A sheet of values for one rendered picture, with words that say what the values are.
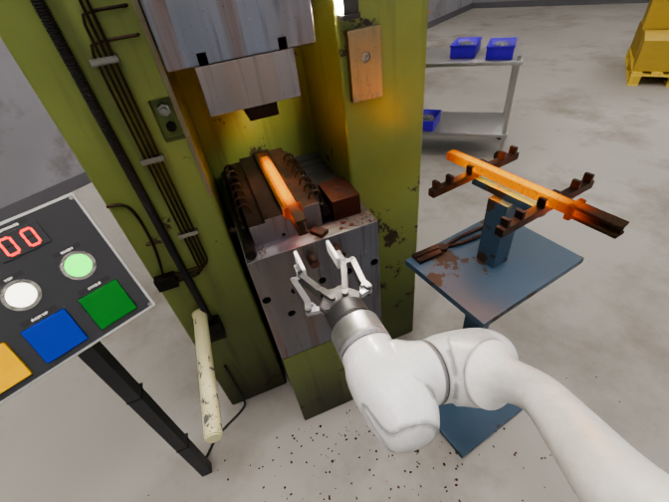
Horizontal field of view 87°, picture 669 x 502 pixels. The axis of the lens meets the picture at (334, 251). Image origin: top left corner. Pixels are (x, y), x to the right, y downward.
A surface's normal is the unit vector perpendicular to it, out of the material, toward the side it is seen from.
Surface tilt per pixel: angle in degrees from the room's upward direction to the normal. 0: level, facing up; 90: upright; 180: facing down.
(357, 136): 90
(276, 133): 90
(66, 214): 60
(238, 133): 90
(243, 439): 0
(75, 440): 0
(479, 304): 0
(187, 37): 90
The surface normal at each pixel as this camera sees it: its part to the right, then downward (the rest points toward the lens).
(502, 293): -0.11, -0.76
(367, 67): 0.36, 0.58
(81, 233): 0.56, -0.04
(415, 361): 0.28, -0.79
